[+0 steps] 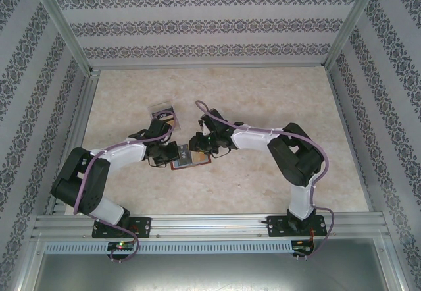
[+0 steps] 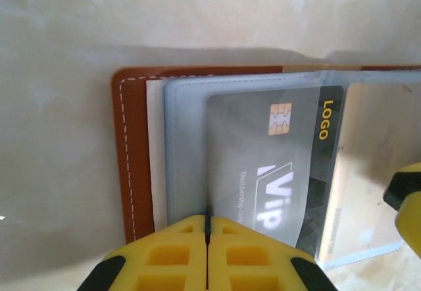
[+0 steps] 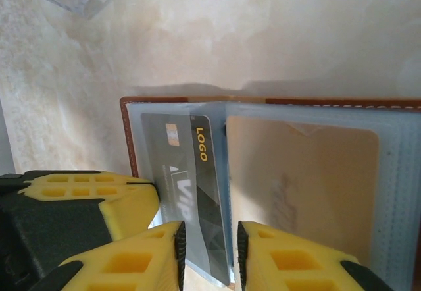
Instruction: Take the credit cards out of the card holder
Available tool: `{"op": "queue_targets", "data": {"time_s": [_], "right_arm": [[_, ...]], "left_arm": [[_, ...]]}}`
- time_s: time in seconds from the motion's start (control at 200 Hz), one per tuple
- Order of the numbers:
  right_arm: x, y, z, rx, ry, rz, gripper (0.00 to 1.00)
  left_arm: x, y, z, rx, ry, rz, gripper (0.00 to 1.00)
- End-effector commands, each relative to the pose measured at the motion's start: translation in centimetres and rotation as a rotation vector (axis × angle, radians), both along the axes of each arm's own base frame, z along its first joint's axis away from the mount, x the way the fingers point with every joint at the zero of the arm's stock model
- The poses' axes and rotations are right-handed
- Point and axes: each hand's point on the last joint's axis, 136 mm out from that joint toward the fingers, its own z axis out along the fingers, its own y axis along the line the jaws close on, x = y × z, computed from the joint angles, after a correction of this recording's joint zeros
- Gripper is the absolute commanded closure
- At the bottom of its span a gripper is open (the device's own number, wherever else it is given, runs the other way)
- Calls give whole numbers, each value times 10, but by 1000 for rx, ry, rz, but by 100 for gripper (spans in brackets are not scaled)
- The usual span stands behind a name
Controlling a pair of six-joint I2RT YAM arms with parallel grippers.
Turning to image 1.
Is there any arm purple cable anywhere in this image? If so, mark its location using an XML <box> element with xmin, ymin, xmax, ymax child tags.
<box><xmin>195</xmin><ymin>99</ymin><xmax>337</xmax><ymax>261</ymax></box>
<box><xmin>72</xmin><ymin>109</ymin><xmax>180</xmax><ymax>264</ymax></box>

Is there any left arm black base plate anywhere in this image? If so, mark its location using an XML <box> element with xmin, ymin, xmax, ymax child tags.
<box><xmin>91</xmin><ymin>217</ymin><xmax>153</xmax><ymax>239</ymax></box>

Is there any aluminium frame post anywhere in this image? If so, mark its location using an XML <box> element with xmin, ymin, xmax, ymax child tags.
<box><xmin>322</xmin><ymin>0</ymin><xmax>385</xmax><ymax>71</ymax></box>
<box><xmin>31</xmin><ymin>0</ymin><xmax>101</xmax><ymax>77</ymax></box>

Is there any red bordered credit card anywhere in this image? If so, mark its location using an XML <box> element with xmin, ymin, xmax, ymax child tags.
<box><xmin>170</xmin><ymin>160</ymin><xmax>212</xmax><ymax>172</ymax></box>

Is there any aluminium mounting rail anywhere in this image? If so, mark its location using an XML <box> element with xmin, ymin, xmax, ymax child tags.
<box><xmin>31</xmin><ymin>214</ymin><xmax>392</xmax><ymax>239</ymax></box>

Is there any blue credit card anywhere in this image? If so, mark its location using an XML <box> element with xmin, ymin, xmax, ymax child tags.
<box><xmin>172</xmin><ymin>159</ymin><xmax>198</xmax><ymax>170</ymax></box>

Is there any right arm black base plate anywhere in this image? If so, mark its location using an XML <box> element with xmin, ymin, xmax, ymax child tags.
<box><xmin>266</xmin><ymin>215</ymin><xmax>330</xmax><ymax>238</ymax></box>

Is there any clear acrylic card holder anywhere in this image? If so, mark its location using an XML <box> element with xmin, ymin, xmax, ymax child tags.
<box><xmin>147</xmin><ymin>99</ymin><xmax>182</xmax><ymax>132</ymax></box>

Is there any aluminium side rail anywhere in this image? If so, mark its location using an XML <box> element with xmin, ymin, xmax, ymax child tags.
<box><xmin>44</xmin><ymin>70</ymin><xmax>101</xmax><ymax>216</ymax></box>
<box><xmin>328</xmin><ymin>66</ymin><xmax>386</xmax><ymax>215</ymax></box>

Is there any aluminium corner strut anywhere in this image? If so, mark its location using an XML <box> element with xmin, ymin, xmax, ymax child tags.
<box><xmin>9</xmin><ymin>234</ymin><xmax>45</xmax><ymax>291</ymax></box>
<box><xmin>383</xmin><ymin>234</ymin><xmax>412</xmax><ymax>291</ymax></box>

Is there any grey metal sheet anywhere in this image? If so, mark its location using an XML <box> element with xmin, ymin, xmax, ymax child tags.
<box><xmin>31</xmin><ymin>253</ymin><xmax>405</xmax><ymax>291</ymax></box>

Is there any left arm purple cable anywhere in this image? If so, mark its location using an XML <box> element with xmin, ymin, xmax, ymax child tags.
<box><xmin>72</xmin><ymin>109</ymin><xmax>180</xmax><ymax>264</ymax></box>

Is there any grey slotted cable duct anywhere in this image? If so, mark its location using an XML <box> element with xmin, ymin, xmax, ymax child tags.
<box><xmin>44</xmin><ymin>240</ymin><xmax>293</xmax><ymax>254</ymax></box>

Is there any left black wrist camera box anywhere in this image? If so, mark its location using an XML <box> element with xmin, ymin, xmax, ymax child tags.
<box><xmin>147</xmin><ymin>119</ymin><xmax>172</xmax><ymax>140</ymax></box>

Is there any black VIP credit card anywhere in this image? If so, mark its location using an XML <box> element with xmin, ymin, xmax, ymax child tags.
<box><xmin>176</xmin><ymin>144</ymin><xmax>192</xmax><ymax>167</ymax></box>
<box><xmin>153</xmin><ymin>106</ymin><xmax>175</xmax><ymax>120</ymax></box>

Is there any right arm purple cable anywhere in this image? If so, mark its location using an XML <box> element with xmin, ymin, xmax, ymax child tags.
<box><xmin>195</xmin><ymin>99</ymin><xmax>337</xmax><ymax>261</ymax></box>

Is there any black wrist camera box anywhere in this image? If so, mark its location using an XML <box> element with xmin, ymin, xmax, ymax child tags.
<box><xmin>199</xmin><ymin>108</ymin><xmax>230</xmax><ymax>130</ymax></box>
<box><xmin>147</xmin><ymin>119</ymin><xmax>172</xmax><ymax>140</ymax></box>

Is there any right black wrist camera box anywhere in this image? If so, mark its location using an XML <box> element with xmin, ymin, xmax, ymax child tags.
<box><xmin>199</xmin><ymin>108</ymin><xmax>230</xmax><ymax>130</ymax></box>

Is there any aluminium frame cross beam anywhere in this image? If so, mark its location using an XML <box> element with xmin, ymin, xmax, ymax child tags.
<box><xmin>88</xmin><ymin>62</ymin><xmax>330</xmax><ymax>72</ymax></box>

